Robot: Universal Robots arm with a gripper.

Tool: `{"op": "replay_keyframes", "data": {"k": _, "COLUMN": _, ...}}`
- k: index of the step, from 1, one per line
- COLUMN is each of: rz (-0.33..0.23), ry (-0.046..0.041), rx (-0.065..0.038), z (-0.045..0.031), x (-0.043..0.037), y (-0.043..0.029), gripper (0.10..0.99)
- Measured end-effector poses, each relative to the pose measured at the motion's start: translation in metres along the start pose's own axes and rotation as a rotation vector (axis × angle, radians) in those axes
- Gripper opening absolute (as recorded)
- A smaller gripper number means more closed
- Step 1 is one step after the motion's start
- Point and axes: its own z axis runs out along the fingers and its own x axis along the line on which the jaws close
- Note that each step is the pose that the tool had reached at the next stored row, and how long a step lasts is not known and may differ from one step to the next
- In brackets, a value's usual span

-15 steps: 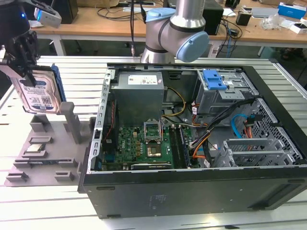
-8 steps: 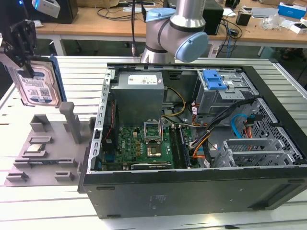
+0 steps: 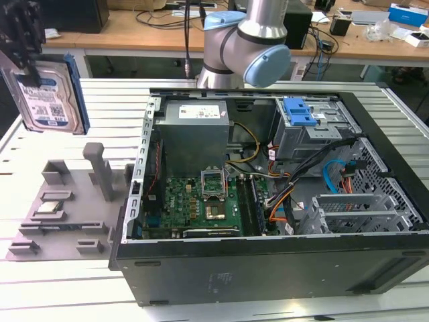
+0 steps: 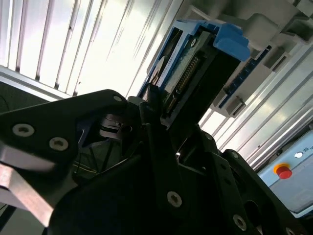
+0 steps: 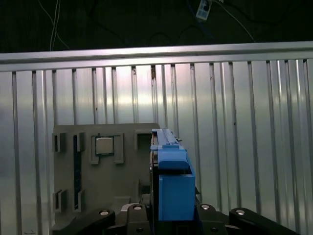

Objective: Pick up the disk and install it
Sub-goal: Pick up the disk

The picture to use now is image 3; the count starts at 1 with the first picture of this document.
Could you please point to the white power strip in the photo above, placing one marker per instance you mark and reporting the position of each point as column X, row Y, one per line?
column 298, row 72

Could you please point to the silver CPU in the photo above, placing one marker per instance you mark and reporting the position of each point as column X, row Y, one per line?
column 48, row 208

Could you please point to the blue cardboard box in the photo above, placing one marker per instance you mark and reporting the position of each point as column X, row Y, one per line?
column 409, row 15

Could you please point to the clear plastic bag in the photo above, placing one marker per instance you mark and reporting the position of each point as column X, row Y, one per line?
column 378, row 31

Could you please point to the dark RAM stick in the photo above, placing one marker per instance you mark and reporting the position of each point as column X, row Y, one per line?
column 67, row 228

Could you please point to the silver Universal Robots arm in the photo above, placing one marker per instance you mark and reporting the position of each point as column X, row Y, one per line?
column 234, row 43

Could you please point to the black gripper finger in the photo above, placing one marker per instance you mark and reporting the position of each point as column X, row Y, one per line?
column 21, row 58

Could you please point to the small white open box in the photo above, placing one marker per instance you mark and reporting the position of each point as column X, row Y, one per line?
column 415, row 39

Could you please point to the small black computer tower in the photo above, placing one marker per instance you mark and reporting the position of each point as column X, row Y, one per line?
column 301, row 30

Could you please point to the CPU socket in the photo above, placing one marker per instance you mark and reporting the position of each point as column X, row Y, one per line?
column 215, row 212

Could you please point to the black graphics card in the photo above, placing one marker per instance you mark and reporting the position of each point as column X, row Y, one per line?
column 211, row 233

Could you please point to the metal disk bay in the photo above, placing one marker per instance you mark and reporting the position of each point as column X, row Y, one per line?
column 352, row 201

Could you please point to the green motherboard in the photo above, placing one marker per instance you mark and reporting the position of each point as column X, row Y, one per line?
column 181, row 201

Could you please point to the blue plastic drive latch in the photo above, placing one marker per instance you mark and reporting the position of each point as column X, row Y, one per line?
column 298, row 115

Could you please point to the black open PC case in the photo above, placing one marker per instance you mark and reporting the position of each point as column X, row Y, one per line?
column 268, row 275

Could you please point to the wide black equipment case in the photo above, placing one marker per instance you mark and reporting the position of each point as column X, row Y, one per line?
column 77, row 15

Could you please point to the grey flat box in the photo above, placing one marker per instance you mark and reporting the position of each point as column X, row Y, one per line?
column 368, row 16

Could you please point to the metal locking lever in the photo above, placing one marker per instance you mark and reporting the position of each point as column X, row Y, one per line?
column 229, row 172

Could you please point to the hard disk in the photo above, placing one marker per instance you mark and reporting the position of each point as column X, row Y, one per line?
column 50, row 107

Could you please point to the crumpled white paper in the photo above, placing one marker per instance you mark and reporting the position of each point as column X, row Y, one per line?
column 53, row 33

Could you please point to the black RAM slot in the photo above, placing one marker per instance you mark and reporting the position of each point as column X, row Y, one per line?
column 249, row 206
column 244, row 206
column 259, row 206
column 254, row 206

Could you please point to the black desk device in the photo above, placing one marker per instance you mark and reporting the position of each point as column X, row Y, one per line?
column 324, row 4

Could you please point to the grey metal drive cage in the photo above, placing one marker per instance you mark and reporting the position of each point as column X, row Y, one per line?
column 301, row 144

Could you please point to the small black cube box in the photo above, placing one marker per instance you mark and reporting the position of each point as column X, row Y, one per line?
column 340, row 27

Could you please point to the grey power supply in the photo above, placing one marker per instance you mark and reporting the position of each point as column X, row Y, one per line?
column 191, row 141

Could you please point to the grey parts rack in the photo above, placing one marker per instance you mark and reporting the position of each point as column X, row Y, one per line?
column 83, row 214

